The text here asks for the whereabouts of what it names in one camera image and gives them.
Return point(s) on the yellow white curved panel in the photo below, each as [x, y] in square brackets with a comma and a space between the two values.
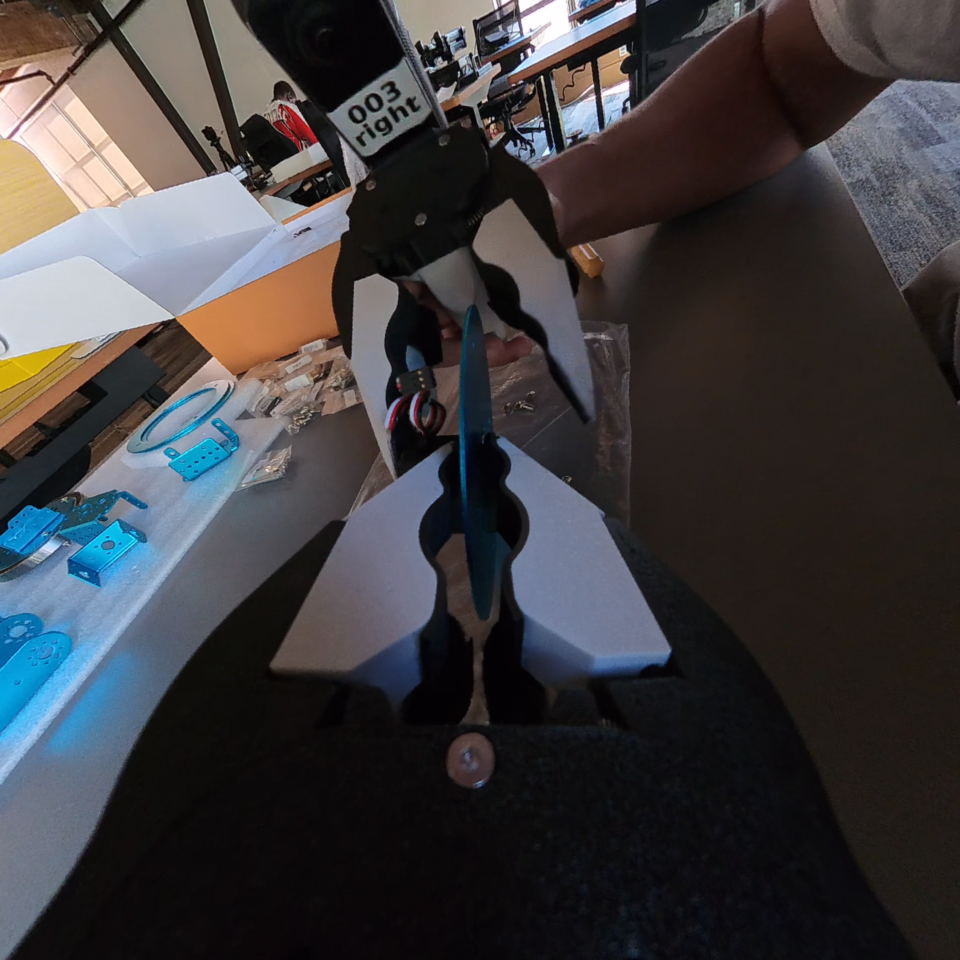
[30, 187]

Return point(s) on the black office chair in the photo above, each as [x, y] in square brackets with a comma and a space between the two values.
[499, 30]

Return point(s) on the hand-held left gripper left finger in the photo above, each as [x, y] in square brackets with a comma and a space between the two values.
[360, 592]

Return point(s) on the dark grey desk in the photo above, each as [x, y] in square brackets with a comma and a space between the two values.
[787, 450]

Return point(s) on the clear plastic bag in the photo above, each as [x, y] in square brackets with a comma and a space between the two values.
[600, 420]

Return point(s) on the blue metal U bracket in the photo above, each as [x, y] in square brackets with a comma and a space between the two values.
[19, 630]
[34, 675]
[199, 457]

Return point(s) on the person's right hand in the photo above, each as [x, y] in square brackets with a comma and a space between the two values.
[506, 350]

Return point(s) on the teal metal bracket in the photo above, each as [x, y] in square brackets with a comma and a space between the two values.
[105, 506]

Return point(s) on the blue round metal plate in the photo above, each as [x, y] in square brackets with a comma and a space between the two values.
[476, 465]

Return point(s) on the black camera on tripod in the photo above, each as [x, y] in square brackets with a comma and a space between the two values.
[217, 146]

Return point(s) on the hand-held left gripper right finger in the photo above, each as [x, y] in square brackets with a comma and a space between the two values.
[592, 592]

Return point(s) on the white foam sheet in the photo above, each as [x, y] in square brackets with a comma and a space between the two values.
[150, 540]

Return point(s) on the pile of clear hardware bags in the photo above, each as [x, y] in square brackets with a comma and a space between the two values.
[307, 390]

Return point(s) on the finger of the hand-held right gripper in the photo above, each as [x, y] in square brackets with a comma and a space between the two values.
[532, 285]
[367, 352]

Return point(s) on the yellow box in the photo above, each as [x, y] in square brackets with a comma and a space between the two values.
[37, 382]

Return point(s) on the orange cardboard box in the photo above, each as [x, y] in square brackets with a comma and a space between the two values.
[262, 300]

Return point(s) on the blue bracket cluster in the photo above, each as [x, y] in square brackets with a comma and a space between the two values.
[30, 532]

